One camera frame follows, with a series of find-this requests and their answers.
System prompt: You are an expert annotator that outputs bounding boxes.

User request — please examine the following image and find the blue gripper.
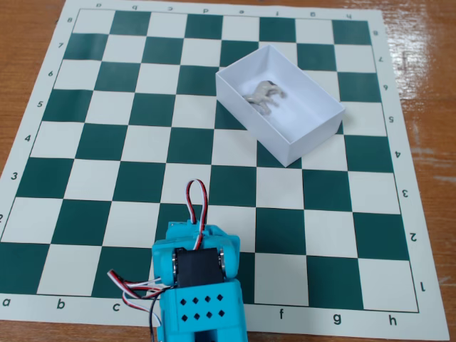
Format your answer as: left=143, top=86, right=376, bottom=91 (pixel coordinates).
left=166, top=219, right=234, bottom=247

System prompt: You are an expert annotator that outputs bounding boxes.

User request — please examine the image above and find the small white toy horse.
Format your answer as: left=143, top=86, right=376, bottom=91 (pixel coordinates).
left=242, top=80, right=288, bottom=117

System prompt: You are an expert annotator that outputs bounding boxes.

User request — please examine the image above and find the white open cardboard box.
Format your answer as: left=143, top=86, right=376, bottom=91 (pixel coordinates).
left=215, top=44, right=346, bottom=168

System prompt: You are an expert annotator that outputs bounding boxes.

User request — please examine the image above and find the green and cream chessboard mat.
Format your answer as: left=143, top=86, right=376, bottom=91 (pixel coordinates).
left=0, top=0, right=452, bottom=342

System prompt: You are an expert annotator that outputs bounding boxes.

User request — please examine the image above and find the looped red white black cable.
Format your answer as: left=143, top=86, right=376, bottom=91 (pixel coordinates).
left=185, top=178, right=209, bottom=250

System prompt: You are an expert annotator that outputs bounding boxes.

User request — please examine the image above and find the white red black servo cable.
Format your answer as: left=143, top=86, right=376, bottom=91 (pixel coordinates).
left=106, top=269, right=167, bottom=342

